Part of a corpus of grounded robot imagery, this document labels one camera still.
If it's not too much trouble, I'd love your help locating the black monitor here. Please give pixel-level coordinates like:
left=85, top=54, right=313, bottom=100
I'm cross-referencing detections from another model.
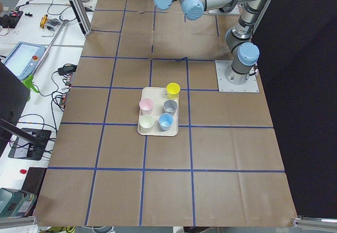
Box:
left=1, top=64, right=29, bottom=153

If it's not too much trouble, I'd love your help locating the grey plastic cup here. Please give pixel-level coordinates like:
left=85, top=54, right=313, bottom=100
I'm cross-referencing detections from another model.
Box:
left=163, top=99, right=178, bottom=116

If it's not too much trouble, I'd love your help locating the aluminium frame post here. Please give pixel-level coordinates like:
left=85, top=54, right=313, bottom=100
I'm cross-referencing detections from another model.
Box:
left=68, top=0, right=92, bottom=36

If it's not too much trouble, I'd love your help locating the yellow plastic cup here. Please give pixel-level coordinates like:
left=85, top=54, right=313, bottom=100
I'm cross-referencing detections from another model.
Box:
left=166, top=82, right=181, bottom=100

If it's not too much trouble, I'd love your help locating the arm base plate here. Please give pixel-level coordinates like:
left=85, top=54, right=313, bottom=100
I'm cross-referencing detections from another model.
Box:
left=215, top=60, right=260, bottom=93

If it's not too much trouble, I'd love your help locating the light blue plastic cup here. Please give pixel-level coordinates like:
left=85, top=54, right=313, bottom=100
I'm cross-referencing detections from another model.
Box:
left=158, top=113, right=174, bottom=131

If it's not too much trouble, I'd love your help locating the cream plastic tray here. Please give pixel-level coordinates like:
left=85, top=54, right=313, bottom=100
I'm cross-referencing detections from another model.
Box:
left=137, top=87, right=179, bottom=137

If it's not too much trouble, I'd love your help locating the pale green plastic cup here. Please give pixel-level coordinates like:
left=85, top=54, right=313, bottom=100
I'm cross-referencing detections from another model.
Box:
left=139, top=115, right=155, bottom=133

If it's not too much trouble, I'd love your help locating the pink plastic cup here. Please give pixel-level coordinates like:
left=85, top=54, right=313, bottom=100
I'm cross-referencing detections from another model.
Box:
left=139, top=98, right=154, bottom=115

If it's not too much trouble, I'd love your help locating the green plastic clamp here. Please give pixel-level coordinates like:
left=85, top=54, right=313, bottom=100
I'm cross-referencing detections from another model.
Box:
left=22, top=75, right=39, bottom=93

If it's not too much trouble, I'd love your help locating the yellow tool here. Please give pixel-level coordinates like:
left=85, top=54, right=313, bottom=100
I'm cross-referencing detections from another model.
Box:
left=39, top=14, right=48, bottom=29

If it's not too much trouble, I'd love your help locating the teach pendant tablet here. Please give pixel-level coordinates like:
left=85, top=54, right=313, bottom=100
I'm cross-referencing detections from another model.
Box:
left=4, top=42, right=46, bottom=80

